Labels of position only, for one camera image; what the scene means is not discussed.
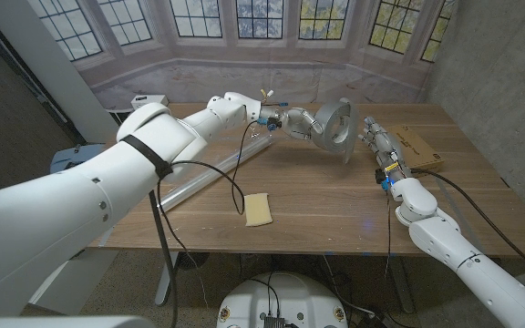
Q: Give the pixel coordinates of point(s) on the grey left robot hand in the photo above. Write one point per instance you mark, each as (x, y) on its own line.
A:
(301, 123)

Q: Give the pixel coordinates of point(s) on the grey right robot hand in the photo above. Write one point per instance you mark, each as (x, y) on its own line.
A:
(385, 148)

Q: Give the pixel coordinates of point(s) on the grey duct tape roll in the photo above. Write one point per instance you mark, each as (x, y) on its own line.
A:
(349, 127)

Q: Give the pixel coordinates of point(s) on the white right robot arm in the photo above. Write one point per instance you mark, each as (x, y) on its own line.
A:
(472, 264)

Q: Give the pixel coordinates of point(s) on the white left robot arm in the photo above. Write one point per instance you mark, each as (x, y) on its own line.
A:
(85, 200)

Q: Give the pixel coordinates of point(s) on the brown cardboard box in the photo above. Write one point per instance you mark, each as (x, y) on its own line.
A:
(422, 148)

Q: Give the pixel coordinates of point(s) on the white power outlet box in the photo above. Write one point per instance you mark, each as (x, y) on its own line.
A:
(149, 101)

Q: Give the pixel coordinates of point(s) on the printed window backdrop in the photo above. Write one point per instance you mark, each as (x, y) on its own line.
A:
(262, 59)

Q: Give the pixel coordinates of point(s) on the clear plastic tube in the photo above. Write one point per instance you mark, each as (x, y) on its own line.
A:
(226, 166)

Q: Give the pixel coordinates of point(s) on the yellow sponge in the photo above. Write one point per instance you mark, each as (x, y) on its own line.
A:
(258, 209)

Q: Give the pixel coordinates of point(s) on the grey metal table leg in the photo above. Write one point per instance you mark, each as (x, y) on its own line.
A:
(400, 284)
(164, 282)

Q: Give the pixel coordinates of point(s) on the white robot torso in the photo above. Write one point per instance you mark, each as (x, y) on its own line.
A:
(283, 296)

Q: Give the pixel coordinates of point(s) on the black round base under table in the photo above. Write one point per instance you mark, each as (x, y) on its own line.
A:
(192, 259)

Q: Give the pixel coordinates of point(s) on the blue round stool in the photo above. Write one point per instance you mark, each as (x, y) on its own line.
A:
(68, 155)

